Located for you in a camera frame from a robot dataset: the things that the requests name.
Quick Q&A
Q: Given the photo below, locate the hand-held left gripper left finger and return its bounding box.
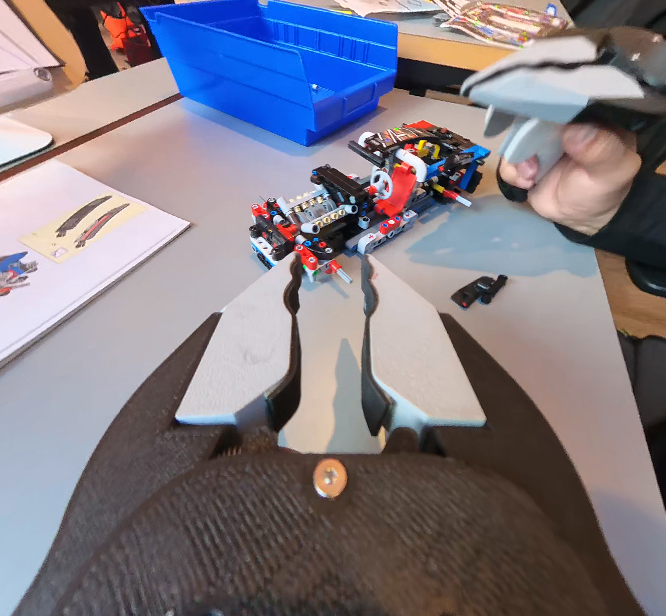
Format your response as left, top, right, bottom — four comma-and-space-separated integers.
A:
175, 256, 305, 433

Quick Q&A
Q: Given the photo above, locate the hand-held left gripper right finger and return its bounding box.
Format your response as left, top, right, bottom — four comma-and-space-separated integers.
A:
360, 256, 488, 437

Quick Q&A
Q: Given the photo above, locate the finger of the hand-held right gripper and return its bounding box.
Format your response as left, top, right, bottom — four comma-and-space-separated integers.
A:
462, 36, 611, 100
462, 64, 647, 126

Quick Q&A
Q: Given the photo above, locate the black brick assembly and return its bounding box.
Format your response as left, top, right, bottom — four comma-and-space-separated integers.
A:
451, 275, 509, 310

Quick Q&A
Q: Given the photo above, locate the toy brick car chassis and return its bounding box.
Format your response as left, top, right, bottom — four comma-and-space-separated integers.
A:
249, 120, 492, 285

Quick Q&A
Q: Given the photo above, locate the blue plastic bin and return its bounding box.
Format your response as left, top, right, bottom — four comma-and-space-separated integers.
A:
139, 0, 399, 147

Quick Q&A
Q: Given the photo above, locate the person's right forearm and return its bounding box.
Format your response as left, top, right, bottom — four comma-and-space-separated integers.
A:
554, 171, 666, 269

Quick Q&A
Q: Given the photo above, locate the grey desk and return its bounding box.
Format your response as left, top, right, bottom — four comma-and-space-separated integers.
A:
0, 86, 666, 616
0, 56, 183, 179

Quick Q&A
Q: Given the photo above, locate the person's right hand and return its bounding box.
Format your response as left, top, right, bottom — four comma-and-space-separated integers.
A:
496, 123, 644, 235

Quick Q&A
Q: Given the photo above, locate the grey table with wooden edge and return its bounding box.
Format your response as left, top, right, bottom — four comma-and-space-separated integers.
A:
174, 0, 573, 73

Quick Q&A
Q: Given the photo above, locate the white instruction booklet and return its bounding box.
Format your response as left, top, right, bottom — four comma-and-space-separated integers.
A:
0, 159, 191, 367

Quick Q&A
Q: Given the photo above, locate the black office chair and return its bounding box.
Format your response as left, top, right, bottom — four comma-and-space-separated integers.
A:
623, 261, 666, 298

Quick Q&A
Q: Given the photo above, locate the white stand base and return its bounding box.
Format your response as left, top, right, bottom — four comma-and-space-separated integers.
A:
0, 115, 54, 169

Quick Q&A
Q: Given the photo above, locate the orange cloth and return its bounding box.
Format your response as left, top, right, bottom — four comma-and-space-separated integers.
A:
99, 0, 131, 57

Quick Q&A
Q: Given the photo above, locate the wooden document stand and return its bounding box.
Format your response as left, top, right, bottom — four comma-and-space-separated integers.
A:
0, 0, 86, 83

